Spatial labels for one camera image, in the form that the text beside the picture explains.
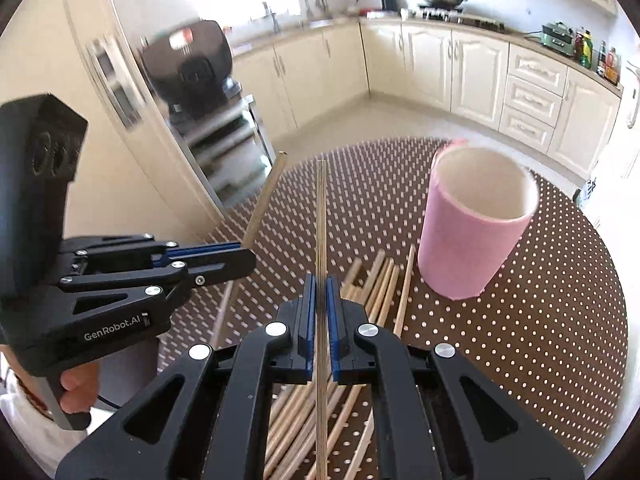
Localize pink cylindrical utensil holder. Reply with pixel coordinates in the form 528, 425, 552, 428
418, 142, 539, 300

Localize cream lower kitchen cabinets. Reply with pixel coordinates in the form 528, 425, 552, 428
233, 18, 623, 179

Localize person's left hand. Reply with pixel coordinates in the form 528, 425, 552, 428
58, 362, 100, 414

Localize brown polka dot tablecloth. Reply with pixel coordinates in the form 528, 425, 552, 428
158, 138, 628, 479

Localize black air fryer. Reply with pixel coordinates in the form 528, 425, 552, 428
141, 20, 239, 118

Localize gas stove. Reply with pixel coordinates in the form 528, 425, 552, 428
419, 4, 506, 32

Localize green bottle on counter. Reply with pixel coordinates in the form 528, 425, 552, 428
580, 30, 593, 70

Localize black wok on stove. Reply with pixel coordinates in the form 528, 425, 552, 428
418, 0, 468, 11

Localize green countertop appliance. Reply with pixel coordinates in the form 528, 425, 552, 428
540, 22, 574, 58

